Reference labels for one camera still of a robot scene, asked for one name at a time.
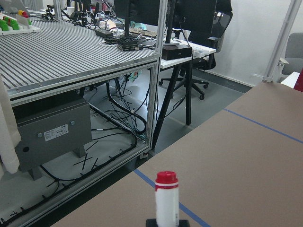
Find black flat box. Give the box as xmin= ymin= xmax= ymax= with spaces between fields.
xmin=161 ymin=44 xmax=192 ymax=61

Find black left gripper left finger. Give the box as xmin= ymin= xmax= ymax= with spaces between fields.
xmin=145 ymin=219 xmax=158 ymax=227

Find black office chair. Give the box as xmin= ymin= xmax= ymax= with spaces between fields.
xmin=173 ymin=0 xmax=233 ymax=100

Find aluminium frame post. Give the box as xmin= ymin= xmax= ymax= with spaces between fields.
xmin=262 ymin=0 xmax=302 ymax=83

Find red white marker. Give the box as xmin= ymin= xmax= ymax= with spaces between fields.
xmin=155 ymin=171 xmax=179 ymax=227

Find black computer monitor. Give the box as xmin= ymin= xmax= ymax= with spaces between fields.
xmin=114 ymin=0 xmax=167 ymax=39

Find grey control box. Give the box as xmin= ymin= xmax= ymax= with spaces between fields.
xmin=13 ymin=91 xmax=92 ymax=180

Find aluminium slatted workbench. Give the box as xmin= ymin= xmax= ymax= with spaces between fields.
xmin=0 ymin=1 xmax=167 ymax=227

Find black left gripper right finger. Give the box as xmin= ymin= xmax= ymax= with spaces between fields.
xmin=179 ymin=219 xmax=190 ymax=227

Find white desk black legs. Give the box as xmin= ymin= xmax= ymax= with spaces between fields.
xmin=151 ymin=37 xmax=217 ymax=149

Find red water bottle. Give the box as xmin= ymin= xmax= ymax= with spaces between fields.
xmin=294 ymin=69 xmax=303 ymax=92

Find grey armchair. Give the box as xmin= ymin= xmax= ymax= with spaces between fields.
xmin=278 ymin=33 xmax=303 ymax=82

